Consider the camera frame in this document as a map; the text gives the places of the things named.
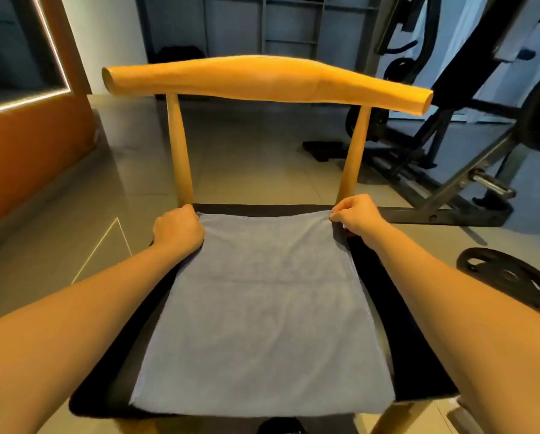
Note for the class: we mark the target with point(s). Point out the person's right hand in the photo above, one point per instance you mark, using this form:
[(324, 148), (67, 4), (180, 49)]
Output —
[(358, 217)]

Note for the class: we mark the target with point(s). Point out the person's left hand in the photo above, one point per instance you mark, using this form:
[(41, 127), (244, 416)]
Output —
[(178, 232)]

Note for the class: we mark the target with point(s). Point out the single blue-grey towel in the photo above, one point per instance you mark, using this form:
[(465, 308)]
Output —
[(265, 321)]

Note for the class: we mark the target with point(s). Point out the person's left forearm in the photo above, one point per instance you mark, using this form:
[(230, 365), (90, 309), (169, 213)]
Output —
[(53, 339)]

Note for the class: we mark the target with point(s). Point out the person's right forearm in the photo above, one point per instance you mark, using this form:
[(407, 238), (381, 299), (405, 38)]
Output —
[(478, 321)]

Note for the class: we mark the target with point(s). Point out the black and grey gym machine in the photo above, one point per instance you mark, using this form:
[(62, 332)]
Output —
[(442, 185)]

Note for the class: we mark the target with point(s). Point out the wooden chair with black seat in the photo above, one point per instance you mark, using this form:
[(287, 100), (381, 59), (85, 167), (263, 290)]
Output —
[(270, 78)]

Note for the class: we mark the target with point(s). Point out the loose black weight plate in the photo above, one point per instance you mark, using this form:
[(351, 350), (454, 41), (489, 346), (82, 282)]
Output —
[(514, 277)]

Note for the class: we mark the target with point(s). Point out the grey shelf unit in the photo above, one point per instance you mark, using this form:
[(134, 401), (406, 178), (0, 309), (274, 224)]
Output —
[(252, 18)]

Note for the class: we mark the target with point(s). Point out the wall mirror with light strip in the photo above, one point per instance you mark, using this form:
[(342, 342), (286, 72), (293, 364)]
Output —
[(17, 45)]

